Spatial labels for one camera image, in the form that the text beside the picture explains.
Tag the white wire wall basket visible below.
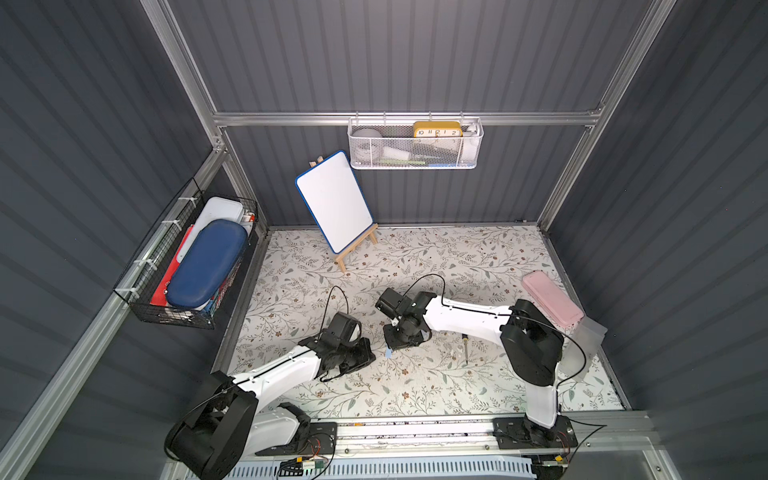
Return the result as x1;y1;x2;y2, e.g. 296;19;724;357
347;116;485;170

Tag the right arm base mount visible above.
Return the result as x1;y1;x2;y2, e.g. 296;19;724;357
492;415;578;452

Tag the yellow alarm clock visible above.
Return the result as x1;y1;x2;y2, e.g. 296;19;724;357
413;120;463;138

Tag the white plastic tray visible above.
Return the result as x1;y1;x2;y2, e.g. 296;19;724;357
175;196;244;263

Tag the wooden easel stand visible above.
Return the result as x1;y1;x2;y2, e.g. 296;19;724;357
308;154;380;274

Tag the grey tape roll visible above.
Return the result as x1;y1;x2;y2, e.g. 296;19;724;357
349;128;384;165

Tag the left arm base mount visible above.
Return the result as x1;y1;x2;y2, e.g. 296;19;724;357
255;422;338;457

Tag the grey translucent box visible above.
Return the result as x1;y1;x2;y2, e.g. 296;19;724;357
558;317;607;381

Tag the black yellow screwdriver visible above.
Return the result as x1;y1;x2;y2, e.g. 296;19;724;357
461;334;469;366

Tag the pink rectangular case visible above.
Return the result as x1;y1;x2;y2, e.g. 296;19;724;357
522;271;584;329

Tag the black wire side basket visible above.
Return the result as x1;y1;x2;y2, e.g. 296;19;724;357
114;179;260;330

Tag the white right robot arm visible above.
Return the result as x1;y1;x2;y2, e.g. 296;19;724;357
375;288;564;430

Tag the navy blue oval case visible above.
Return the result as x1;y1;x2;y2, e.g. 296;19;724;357
166;219;248;309

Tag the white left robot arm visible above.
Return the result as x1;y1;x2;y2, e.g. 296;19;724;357
163;312;375;479

